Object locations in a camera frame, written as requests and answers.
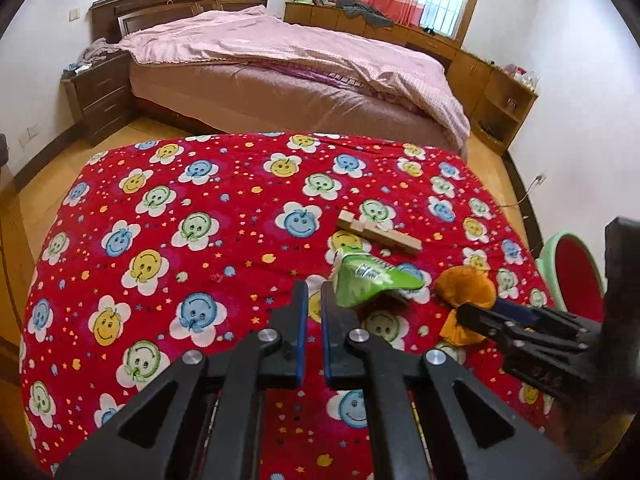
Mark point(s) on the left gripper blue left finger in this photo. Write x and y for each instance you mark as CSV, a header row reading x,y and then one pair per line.
x,y
294,335

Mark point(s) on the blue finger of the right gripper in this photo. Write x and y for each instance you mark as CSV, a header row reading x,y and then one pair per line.
x,y
515,312
489,323

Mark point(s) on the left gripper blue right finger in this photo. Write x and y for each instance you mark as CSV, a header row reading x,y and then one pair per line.
x,y
340,367

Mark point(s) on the orange wrapper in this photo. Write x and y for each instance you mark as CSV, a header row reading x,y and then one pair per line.
x,y
463,285

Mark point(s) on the green snack bag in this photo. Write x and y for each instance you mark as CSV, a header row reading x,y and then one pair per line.
x,y
358,277

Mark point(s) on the red bin with green rim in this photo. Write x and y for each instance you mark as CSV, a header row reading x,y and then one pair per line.
x,y
571,275

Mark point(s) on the wooden block puzzle piece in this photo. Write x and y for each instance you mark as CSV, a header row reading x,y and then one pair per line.
x,y
371,231

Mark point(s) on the red smiley flower blanket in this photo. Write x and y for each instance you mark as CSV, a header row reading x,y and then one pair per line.
x,y
161,247

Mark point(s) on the wooden cabinet desk unit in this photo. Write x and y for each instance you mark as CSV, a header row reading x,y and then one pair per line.
x,y
495,102

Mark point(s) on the brown wooden bed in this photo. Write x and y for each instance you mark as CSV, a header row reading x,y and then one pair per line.
x,y
256,96

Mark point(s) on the wooden wardrobe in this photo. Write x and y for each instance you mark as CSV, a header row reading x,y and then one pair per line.
x,y
17,264

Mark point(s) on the pink quilt on bed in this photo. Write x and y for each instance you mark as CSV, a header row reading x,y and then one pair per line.
x,y
255,35

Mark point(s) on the dark wooden nightstand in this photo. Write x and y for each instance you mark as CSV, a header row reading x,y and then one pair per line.
x,y
100,97

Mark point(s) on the dark clothes on cabinet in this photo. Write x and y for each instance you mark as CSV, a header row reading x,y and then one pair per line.
x,y
355,8

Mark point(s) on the clothes on nightstand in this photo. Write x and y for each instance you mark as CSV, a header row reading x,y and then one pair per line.
x,y
97,52

